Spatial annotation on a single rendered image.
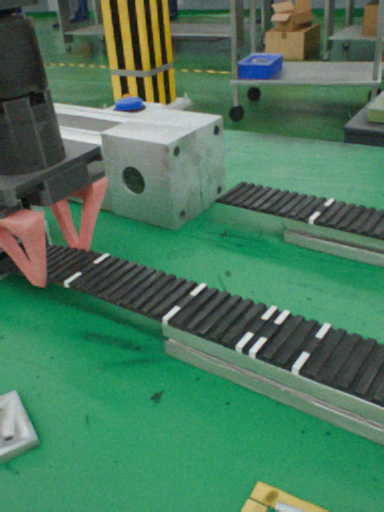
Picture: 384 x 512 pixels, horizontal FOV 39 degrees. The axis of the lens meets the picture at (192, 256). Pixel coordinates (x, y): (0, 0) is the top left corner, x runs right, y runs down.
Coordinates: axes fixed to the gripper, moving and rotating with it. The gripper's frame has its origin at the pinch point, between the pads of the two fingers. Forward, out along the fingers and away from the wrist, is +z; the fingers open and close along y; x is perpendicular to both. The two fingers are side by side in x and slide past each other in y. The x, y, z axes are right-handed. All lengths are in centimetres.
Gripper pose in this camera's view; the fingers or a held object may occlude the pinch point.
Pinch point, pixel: (59, 262)
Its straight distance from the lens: 48.4
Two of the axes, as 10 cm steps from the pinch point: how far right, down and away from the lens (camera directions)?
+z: 1.3, 8.7, 4.7
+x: 8.3, 1.6, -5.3
